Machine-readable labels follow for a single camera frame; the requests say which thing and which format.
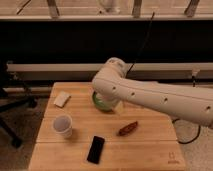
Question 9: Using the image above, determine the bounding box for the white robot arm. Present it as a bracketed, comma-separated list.
[92, 57, 213, 129]

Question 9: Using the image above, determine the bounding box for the green bowl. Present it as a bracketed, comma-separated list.
[92, 92, 112, 112]

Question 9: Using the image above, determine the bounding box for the white sponge block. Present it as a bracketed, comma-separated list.
[54, 92, 70, 107]

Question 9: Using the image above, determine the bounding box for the black phone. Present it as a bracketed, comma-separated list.
[87, 136, 105, 164]

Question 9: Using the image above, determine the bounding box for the black office chair base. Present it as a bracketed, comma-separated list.
[0, 60, 37, 148]

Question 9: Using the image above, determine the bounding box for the black hanging cable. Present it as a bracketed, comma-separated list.
[126, 11, 156, 75]

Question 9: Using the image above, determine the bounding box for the black cable on floor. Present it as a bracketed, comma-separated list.
[172, 118, 202, 145]

